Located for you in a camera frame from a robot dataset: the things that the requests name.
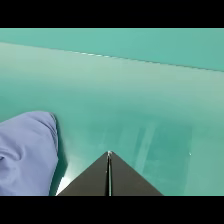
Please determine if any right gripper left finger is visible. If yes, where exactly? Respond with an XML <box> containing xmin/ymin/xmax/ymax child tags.
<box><xmin>57</xmin><ymin>150</ymin><xmax>110</xmax><ymax>197</ymax></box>

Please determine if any light blue shirt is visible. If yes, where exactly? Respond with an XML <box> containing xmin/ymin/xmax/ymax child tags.
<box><xmin>0</xmin><ymin>110</ymin><xmax>60</xmax><ymax>197</ymax></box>

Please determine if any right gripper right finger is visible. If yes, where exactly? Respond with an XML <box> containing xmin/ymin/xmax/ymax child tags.
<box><xmin>109</xmin><ymin>150</ymin><xmax>164</xmax><ymax>197</ymax></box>

